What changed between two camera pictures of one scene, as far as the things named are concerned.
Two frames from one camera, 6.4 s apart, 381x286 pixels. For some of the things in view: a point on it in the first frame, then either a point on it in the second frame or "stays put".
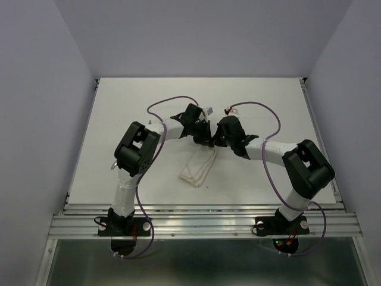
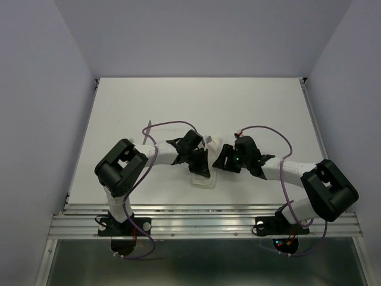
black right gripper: [215, 136] to [227, 151]
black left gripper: [206, 139] to [202, 168]
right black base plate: [276, 226] stays put
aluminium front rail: [203, 221] stays put
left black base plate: [109, 226] stays put
